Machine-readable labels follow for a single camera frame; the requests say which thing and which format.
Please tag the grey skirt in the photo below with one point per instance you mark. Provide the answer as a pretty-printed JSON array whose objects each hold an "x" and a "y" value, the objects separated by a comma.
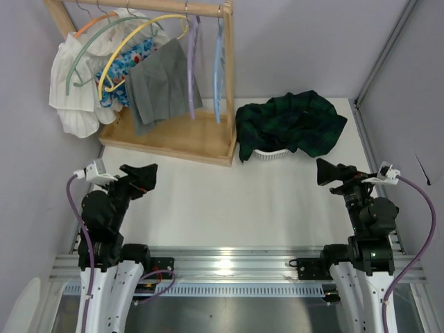
[{"x": 157, "y": 87}]

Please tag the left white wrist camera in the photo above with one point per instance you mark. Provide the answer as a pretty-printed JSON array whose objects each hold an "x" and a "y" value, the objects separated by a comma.
[{"x": 95, "y": 173}]

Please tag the blue floral garment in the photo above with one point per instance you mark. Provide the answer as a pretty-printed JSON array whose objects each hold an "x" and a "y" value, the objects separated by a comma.
[{"x": 119, "y": 70}]

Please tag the aluminium mounting rail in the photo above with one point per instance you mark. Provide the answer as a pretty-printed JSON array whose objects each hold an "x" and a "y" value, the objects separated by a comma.
[{"x": 232, "y": 265}]

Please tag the white slotted cable duct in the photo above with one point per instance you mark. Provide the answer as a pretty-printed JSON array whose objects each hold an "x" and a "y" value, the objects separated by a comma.
[{"x": 182, "y": 289}]

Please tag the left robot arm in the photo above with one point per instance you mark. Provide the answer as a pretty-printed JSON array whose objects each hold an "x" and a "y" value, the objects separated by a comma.
[{"x": 110, "y": 269}]

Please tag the green plastic hanger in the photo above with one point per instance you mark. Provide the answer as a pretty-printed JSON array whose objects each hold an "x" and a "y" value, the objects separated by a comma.
[{"x": 108, "y": 36}]

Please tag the white plastic basket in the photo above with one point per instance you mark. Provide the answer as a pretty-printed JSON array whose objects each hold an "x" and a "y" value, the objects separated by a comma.
[{"x": 269, "y": 156}]

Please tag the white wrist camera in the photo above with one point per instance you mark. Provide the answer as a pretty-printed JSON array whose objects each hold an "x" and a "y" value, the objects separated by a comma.
[
  {"x": 386, "y": 175},
  {"x": 95, "y": 173}
]

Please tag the light blue plastic hanger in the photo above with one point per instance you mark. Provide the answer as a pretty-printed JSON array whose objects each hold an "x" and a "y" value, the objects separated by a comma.
[{"x": 219, "y": 68}]

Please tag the purple plastic hanger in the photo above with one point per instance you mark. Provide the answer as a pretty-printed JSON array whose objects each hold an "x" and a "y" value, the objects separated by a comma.
[{"x": 194, "y": 100}]

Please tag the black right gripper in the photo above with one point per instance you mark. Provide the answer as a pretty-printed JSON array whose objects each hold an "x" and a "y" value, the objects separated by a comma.
[{"x": 343, "y": 176}]

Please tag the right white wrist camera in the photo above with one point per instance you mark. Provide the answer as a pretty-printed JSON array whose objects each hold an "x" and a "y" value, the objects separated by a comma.
[{"x": 386, "y": 175}]

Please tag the wooden clothes rack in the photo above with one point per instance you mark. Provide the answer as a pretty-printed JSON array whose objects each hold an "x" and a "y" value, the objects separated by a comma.
[{"x": 201, "y": 139}]

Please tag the yellow plastic hanger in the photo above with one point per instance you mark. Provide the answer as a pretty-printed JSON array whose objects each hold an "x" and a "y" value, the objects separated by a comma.
[{"x": 136, "y": 31}]

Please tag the green plaid skirt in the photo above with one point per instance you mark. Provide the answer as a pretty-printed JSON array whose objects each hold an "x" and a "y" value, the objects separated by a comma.
[{"x": 304, "y": 121}]

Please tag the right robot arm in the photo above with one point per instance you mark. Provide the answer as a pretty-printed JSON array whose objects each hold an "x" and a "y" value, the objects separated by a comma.
[{"x": 364, "y": 267}]

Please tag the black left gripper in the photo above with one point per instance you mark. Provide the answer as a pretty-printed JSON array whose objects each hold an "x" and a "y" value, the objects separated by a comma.
[{"x": 128, "y": 181}]

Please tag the white pleated garment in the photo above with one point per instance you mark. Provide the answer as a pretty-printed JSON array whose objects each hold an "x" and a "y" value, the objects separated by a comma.
[{"x": 81, "y": 113}]

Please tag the orange plastic hanger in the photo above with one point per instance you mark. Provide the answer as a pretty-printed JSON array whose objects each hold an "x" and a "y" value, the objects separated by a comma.
[{"x": 93, "y": 21}]

